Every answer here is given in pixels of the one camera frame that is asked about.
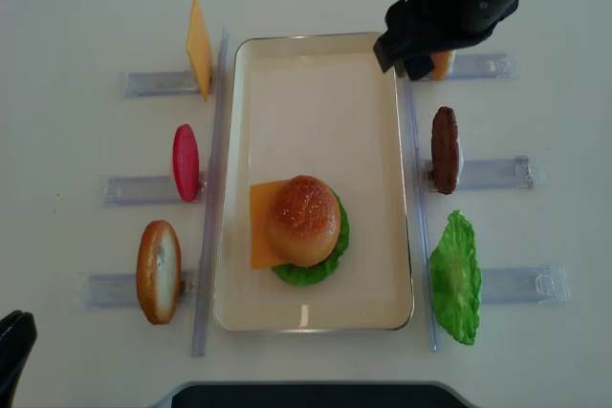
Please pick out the upright red tomato slice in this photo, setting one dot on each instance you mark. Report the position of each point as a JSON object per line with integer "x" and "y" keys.
{"x": 185, "y": 161}

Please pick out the long clear right rail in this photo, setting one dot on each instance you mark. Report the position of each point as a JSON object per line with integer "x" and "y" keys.
{"x": 420, "y": 203}

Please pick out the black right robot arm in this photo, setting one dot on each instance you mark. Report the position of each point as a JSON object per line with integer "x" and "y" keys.
{"x": 482, "y": 15}

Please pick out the clear bun holder rail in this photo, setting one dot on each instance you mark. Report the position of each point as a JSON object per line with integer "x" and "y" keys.
{"x": 482, "y": 66}
{"x": 116, "y": 291}

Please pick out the upright bun slice left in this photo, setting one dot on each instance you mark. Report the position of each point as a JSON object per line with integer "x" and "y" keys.
{"x": 158, "y": 276}

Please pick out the clear patty holder rail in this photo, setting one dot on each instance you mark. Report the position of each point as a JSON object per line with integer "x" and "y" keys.
{"x": 518, "y": 172}

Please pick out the upright spare bun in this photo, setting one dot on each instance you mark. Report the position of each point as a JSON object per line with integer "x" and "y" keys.
{"x": 442, "y": 63}

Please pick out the sesame top bun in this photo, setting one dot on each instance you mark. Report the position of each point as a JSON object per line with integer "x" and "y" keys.
{"x": 303, "y": 223}

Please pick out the clear right bun holder rail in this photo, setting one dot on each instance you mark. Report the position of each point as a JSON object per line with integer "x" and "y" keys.
{"x": 482, "y": 66}

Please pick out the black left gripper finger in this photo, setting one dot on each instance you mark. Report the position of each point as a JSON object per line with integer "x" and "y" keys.
{"x": 18, "y": 335}

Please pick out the clear lettuce holder rail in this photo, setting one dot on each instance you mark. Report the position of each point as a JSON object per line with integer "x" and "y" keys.
{"x": 545, "y": 284}

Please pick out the clear tomato holder rail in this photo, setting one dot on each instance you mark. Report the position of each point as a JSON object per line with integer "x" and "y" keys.
{"x": 137, "y": 191}

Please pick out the cheese slice on burger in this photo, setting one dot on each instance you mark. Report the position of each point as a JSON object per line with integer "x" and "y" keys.
{"x": 262, "y": 254}

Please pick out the cream rectangular serving tray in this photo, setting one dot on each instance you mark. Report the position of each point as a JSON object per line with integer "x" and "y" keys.
{"x": 319, "y": 106}

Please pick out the lettuce leaf in burger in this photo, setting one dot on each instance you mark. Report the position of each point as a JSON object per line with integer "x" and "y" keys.
{"x": 308, "y": 276}

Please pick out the upright cheese slice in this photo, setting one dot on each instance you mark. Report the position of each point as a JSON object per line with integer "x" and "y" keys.
{"x": 199, "y": 49}

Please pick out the upright brown meat patty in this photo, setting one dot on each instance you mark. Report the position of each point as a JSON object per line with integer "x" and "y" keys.
{"x": 445, "y": 150}

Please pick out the upright green lettuce leaf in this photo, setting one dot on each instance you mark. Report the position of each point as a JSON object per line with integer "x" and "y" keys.
{"x": 456, "y": 280}

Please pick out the clear cheese holder rail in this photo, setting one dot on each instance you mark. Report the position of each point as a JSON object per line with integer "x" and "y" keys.
{"x": 160, "y": 84}

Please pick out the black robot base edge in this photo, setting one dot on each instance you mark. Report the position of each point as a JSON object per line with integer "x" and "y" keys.
{"x": 316, "y": 395}

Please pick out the clear left bun holder rail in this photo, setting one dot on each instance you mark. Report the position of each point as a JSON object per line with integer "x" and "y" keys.
{"x": 116, "y": 291}

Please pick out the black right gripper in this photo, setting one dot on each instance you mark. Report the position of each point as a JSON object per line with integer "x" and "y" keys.
{"x": 416, "y": 29}

